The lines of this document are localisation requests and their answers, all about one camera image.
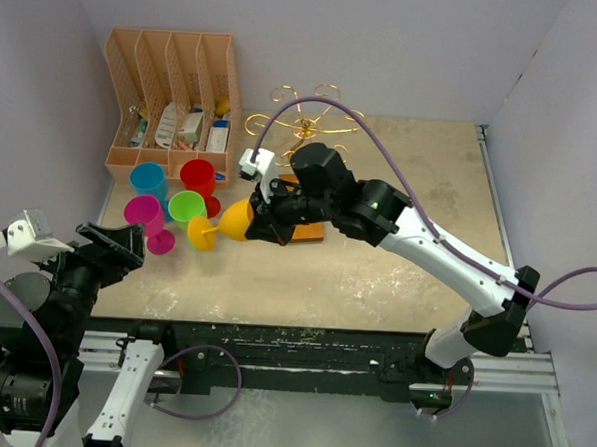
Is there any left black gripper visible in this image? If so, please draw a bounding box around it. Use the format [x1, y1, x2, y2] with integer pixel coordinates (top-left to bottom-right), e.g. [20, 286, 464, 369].
[23, 213, 145, 352]

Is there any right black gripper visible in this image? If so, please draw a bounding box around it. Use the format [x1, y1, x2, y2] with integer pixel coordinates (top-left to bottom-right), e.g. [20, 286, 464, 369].
[245, 172, 339, 247]

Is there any pink plastic wine glass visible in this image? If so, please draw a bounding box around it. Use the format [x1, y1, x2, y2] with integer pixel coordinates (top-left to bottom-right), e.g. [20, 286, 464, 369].
[124, 194, 176, 255]

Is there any blue plastic wine glass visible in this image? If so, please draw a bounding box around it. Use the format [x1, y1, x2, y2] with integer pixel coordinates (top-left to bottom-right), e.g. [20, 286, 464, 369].
[130, 162, 173, 223]

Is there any green plastic wine glass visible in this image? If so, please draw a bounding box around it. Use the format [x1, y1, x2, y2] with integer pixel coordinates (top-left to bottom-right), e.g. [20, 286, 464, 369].
[168, 190, 207, 232]

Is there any orange plastic wine glass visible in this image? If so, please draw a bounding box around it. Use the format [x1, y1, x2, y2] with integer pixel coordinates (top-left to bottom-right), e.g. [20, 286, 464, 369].
[187, 199, 254, 252]

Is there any red plastic wine glass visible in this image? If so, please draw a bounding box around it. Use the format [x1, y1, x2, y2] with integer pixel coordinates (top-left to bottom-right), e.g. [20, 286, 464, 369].
[179, 158, 221, 218]

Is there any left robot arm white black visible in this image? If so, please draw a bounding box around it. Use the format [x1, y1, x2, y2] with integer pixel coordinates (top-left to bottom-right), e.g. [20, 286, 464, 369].
[0, 210, 178, 447]

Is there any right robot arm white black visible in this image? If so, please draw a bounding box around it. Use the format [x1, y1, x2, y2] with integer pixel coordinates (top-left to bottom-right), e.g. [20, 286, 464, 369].
[239, 142, 539, 382]

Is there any wooden rack base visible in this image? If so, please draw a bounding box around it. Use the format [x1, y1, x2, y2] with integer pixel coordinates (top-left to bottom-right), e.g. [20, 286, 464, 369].
[275, 171, 329, 246]

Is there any white blue box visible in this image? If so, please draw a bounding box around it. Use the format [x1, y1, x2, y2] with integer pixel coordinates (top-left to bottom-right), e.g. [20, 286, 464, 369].
[205, 119, 231, 153]

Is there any white blister pack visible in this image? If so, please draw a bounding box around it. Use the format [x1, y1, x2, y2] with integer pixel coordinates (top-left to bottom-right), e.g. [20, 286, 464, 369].
[154, 102, 177, 150]

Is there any white medicine box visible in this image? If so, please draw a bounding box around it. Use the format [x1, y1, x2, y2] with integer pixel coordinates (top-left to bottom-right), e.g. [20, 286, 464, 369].
[177, 111, 203, 147]

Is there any yellow object in organizer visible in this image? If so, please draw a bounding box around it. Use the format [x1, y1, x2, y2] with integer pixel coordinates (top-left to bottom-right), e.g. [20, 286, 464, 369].
[215, 97, 231, 116]

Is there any peach plastic file organizer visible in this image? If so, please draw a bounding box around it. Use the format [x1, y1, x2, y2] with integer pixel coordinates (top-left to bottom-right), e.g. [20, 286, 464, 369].
[104, 28, 243, 190]

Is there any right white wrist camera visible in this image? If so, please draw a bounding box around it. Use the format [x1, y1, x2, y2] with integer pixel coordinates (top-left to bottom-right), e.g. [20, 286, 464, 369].
[238, 148, 278, 204]

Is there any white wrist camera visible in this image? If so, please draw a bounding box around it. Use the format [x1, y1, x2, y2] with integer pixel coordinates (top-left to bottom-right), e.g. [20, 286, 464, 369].
[238, 148, 278, 204]
[0, 209, 75, 263]

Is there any gold wire glass rack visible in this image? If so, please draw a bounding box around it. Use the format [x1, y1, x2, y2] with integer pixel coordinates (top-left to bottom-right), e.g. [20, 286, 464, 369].
[244, 83, 362, 168]

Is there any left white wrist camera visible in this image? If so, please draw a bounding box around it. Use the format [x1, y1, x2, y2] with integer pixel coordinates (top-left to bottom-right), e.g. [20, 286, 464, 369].
[0, 209, 75, 263]

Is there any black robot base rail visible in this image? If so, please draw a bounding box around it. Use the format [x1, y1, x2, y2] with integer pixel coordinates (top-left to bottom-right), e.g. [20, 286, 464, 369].
[79, 317, 474, 407]

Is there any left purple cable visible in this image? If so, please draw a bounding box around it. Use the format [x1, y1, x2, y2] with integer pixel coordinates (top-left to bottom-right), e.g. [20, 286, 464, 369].
[0, 242, 71, 447]

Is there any aluminium frame rail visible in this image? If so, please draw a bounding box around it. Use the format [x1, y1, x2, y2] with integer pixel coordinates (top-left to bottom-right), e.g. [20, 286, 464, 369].
[459, 123, 595, 447]

